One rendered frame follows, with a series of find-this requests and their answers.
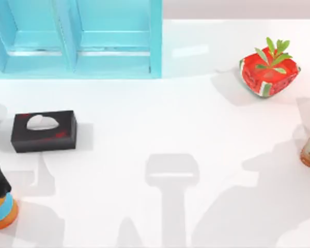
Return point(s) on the black tissue box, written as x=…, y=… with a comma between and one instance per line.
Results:
x=45, y=138

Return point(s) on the red plant pot with plant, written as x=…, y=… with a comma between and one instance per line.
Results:
x=270, y=76

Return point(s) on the light blue rack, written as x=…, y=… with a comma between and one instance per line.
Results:
x=111, y=38

